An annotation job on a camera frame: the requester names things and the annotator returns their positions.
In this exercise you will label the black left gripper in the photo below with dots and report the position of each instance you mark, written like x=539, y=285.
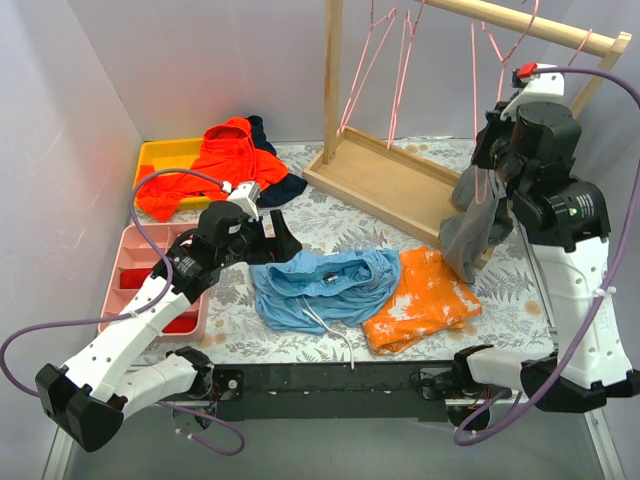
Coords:
x=267, y=239

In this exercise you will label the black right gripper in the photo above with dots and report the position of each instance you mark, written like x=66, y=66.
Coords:
x=486, y=145

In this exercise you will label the light blue shorts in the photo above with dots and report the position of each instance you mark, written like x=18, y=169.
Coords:
x=308, y=293

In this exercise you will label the pink wire hanger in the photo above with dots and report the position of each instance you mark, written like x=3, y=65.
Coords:
x=504, y=59
x=409, y=31
x=367, y=60

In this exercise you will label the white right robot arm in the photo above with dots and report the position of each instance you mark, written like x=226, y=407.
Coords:
x=568, y=232

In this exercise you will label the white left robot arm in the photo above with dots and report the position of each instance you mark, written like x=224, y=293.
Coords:
x=91, y=395

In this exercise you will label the grey shorts on hanger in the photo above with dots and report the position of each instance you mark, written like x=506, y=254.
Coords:
x=484, y=222

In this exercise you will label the bright orange shorts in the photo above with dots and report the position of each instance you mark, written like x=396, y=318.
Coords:
x=229, y=151

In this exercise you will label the pink hanger holding grey shorts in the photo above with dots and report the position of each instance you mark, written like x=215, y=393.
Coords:
x=581, y=46

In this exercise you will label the orange tie-dye shorts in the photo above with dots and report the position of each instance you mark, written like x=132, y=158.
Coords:
x=429, y=298

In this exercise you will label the navy blue garment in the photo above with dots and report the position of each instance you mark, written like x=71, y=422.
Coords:
x=281, y=186

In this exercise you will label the wooden clothes rack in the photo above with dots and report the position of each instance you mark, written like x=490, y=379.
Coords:
x=408, y=192

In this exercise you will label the red cloth in front compartment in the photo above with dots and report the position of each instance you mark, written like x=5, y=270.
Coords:
x=182, y=325

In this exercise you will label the pink divided organizer tray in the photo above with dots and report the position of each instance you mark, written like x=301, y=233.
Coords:
x=134, y=261

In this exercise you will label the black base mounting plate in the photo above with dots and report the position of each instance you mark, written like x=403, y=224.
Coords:
x=422, y=390

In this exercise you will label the red folded cloth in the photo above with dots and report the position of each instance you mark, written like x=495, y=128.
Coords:
x=133, y=278

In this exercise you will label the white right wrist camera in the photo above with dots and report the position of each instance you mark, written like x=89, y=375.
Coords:
x=532, y=87

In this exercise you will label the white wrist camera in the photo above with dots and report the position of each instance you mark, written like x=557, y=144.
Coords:
x=244, y=195
x=532, y=87

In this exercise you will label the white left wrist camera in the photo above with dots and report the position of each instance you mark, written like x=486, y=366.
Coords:
x=244, y=195

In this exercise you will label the aluminium frame rail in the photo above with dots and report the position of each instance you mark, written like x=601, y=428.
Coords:
x=160, y=444

